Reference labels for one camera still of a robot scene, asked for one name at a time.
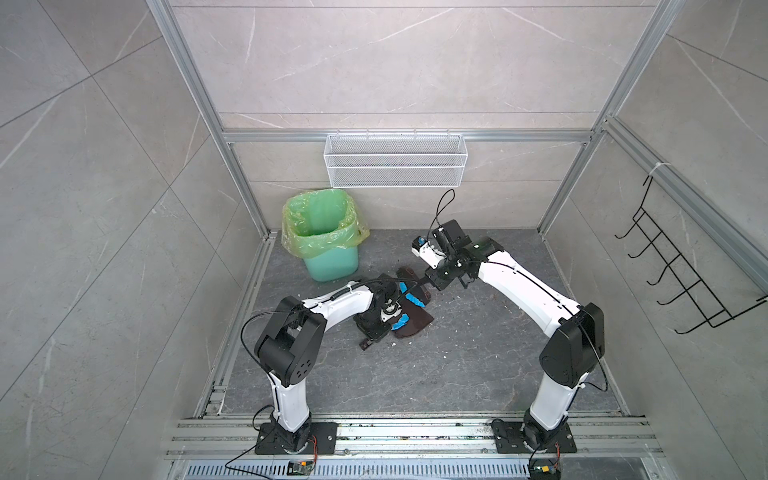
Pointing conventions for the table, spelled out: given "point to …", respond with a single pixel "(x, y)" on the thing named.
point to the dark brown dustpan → (418, 318)
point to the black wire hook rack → (689, 279)
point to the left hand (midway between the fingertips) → (375, 329)
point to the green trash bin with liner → (325, 228)
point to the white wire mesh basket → (395, 161)
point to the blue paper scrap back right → (402, 322)
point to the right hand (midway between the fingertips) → (432, 272)
